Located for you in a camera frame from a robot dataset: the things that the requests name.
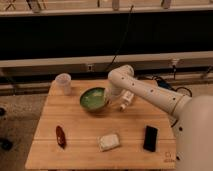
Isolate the green ceramic bowl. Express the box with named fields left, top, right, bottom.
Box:
left=80, top=87, right=107, bottom=112

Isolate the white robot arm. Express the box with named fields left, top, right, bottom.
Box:
left=106, top=65, right=213, bottom=171

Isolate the clear plastic bottle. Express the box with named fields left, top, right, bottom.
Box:
left=120, top=91, right=134, bottom=111

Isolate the white sponge block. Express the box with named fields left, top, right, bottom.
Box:
left=98, top=133, right=120, bottom=152

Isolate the wooden folding table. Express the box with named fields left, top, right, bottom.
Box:
left=25, top=80, right=176, bottom=170

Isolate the clear plastic cup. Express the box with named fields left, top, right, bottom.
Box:
left=55, top=73, right=71, bottom=95

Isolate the black rectangular device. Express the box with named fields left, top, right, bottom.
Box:
left=143, top=126, right=158, bottom=152

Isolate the dark red oblong object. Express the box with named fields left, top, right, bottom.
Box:
left=56, top=126, right=66, bottom=148

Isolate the black caster wheel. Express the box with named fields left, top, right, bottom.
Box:
left=0, top=138, right=13, bottom=151

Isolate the black hanging cable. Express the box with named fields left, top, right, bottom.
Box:
left=102, top=4, right=135, bottom=72

